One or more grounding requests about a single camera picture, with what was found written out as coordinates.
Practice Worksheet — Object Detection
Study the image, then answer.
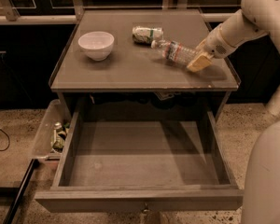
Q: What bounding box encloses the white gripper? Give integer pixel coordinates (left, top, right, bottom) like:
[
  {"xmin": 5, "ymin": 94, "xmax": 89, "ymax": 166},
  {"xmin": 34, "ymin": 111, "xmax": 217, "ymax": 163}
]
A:
[{"xmin": 187, "ymin": 24, "xmax": 236, "ymax": 72}]

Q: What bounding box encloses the clear plastic water bottle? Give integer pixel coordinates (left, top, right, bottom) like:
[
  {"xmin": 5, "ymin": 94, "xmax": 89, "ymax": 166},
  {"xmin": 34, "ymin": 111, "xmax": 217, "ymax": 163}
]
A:
[{"xmin": 151, "ymin": 40, "xmax": 198, "ymax": 66}]

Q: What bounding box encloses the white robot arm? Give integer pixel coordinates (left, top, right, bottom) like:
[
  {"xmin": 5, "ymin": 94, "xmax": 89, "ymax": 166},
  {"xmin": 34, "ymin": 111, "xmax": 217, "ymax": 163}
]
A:
[{"xmin": 187, "ymin": 0, "xmax": 280, "ymax": 72}]

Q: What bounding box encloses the open grey top drawer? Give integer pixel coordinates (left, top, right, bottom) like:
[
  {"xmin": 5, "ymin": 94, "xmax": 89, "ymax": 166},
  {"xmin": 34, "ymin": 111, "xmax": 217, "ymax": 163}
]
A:
[{"xmin": 35, "ymin": 98, "xmax": 244, "ymax": 212}]

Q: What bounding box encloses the small bottle in bin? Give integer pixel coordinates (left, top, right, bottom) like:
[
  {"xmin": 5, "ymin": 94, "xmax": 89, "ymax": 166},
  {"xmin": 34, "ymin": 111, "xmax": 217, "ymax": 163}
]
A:
[{"xmin": 53, "ymin": 122, "xmax": 63, "ymax": 133}]

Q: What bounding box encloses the crushed white green can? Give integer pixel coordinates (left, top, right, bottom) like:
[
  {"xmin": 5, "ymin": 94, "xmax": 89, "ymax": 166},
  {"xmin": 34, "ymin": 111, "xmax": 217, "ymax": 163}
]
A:
[{"xmin": 132, "ymin": 26, "xmax": 163, "ymax": 44}]

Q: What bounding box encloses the grey wooden cabinet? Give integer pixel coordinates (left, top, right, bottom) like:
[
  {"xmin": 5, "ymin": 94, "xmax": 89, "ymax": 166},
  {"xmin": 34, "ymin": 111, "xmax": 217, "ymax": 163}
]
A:
[{"xmin": 49, "ymin": 9, "xmax": 240, "ymax": 116}]

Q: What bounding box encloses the white ceramic bowl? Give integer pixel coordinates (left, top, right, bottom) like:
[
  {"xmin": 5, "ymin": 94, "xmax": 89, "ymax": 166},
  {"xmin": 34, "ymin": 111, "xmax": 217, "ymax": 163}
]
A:
[{"xmin": 78, "ymin": 31, "xmax": 115, "ymax": 61}]

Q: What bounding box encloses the clear plastic storage bin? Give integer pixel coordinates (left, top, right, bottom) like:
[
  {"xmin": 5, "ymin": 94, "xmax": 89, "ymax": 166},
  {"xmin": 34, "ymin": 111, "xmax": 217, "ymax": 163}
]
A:
[{"xmin": 31, "ymin": 99, "xmax": 70, "ymax": 161}]

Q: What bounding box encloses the metal drawer handle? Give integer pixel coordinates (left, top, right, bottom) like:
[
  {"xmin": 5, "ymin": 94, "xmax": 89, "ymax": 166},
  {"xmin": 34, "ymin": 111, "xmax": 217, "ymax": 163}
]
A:
[{"xmin": 141, "ymin": 203, "xmax": 150, "ymax": 214}]

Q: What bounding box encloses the black floor rail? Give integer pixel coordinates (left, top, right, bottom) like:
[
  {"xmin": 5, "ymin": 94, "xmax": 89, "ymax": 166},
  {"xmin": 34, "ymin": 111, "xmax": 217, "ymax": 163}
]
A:
[{"xmin": 3, "ymin": 159, "xmax": 39, "ymax": 224}]

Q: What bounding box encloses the black floor cable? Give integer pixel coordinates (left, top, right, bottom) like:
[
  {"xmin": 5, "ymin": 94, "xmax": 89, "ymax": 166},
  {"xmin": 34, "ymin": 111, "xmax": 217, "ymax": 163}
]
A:
[{"xmin": 0, "ymin": 121, "xmax": 11, "ymax": 152}]

